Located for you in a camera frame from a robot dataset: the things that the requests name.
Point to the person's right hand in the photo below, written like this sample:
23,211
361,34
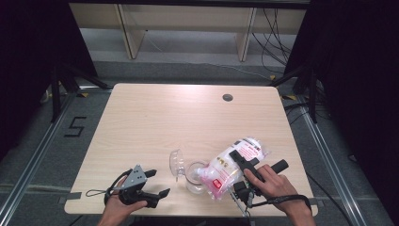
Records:
276,186

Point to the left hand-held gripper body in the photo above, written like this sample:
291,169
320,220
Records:
135,179

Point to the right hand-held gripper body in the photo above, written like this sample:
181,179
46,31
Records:
241,190

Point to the aluminium floor rail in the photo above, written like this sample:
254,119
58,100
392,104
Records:
332,163
34,160

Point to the red and white sugar bag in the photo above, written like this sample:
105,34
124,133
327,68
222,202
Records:
222,169

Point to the person's left hand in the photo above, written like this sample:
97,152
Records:
116,212

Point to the grey tape strip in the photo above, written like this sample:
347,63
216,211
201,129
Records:
314,201
74,196

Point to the black curtain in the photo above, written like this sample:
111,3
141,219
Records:
31,62
360,78

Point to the black metal stand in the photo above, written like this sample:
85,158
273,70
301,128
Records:
56,94
312,94

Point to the white shelf unit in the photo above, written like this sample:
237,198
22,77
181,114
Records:
188,17

